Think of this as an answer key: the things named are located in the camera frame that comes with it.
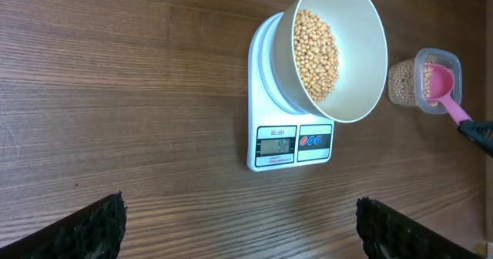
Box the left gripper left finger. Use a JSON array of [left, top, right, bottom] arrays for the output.
[[1, 192, 127, 259]]

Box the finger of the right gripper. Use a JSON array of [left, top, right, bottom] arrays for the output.
[[458, 120, 493, 157]]

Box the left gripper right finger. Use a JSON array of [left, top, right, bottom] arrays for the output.
[[356, 197, 483, 259]]

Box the pink plastic measuring scoop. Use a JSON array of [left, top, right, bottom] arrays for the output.
[[427, 64, 471, 126]]

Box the white digital kitchen scale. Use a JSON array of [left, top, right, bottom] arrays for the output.
[[246, 12, 334, 172]]

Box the white bowl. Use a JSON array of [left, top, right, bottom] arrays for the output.
[[271, 0, 387, 123]]

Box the clear plastic container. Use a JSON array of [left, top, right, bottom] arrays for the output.
[[387, 48, 463, 115]]

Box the soybeans pile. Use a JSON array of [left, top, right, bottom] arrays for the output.
[[293, 9, 340, 103]]

